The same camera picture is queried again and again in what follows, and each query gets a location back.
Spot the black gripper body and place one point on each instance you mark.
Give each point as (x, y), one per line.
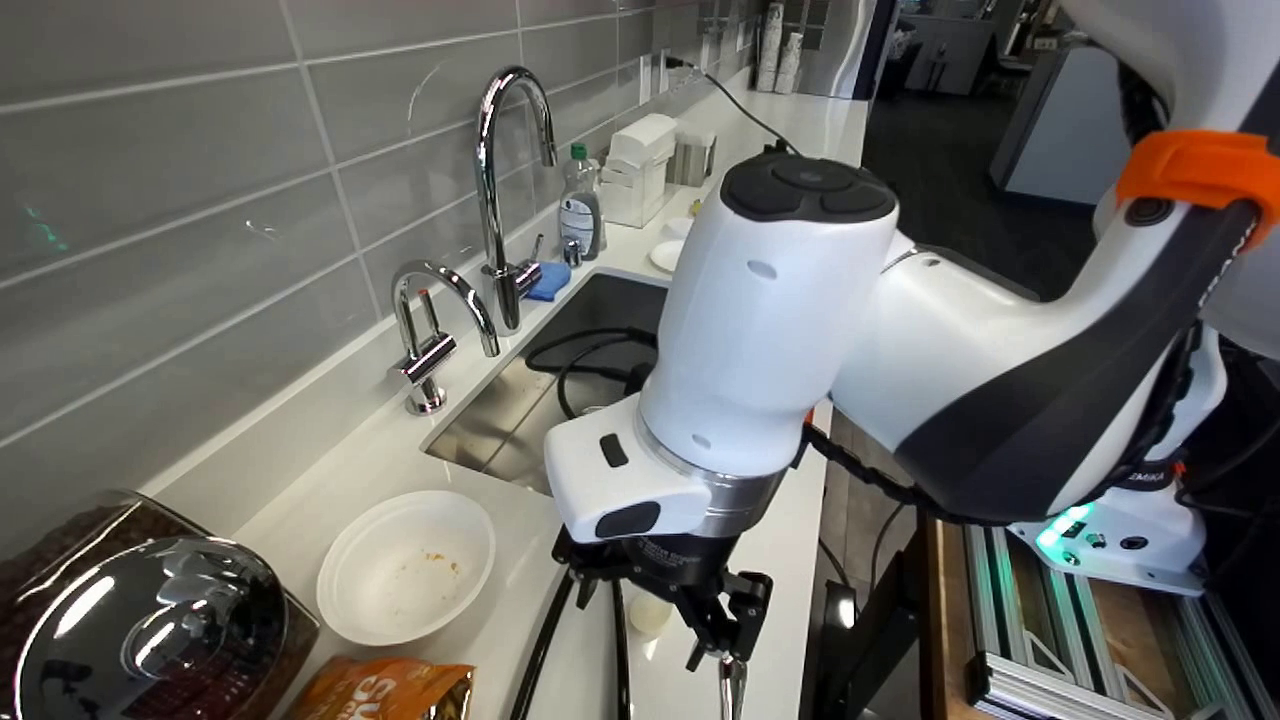
(706, 574)

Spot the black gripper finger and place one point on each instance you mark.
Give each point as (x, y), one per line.
(706, 641)
(748, 630)

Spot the black looped cooking utensil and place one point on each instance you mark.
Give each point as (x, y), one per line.
(616, 655)

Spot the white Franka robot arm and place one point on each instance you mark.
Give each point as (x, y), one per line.
(772, 320)

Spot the white bowl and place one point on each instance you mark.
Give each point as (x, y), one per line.
(403, 574)

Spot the metal spoon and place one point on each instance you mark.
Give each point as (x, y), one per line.
(734, 697)

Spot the white plastic serving spoon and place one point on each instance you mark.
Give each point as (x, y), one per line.
(649, 617)

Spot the wooden robot platform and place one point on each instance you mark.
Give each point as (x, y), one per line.
(948, 626)

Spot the stainless steel sink basin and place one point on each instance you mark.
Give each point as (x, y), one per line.
(492, 427)

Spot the small white plate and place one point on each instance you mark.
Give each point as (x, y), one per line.
(665, 255)

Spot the orange snack bag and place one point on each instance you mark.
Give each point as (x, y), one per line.
(384, 693)

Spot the blue sponge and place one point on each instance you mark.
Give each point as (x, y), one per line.
(547, 282)

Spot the small chrome faucet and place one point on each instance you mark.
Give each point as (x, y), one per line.
(426, 362)

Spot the bottle with green cap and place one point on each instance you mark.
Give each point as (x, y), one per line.
(579, 225)

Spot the tall chrome gooseneck faucet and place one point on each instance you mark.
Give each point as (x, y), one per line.
(499, 243)

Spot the silver metal holder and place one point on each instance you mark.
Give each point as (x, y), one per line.
(695, 163)

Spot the white cup stack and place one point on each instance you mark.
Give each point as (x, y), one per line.
(770, 53)
(794, 59)

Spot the dark cooker with glass lid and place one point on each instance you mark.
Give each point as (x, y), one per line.
(146, 641)

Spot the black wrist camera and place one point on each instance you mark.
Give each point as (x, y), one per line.
(594, 552)

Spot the aluminium extrusion frame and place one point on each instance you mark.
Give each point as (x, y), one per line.
(1024, 626)

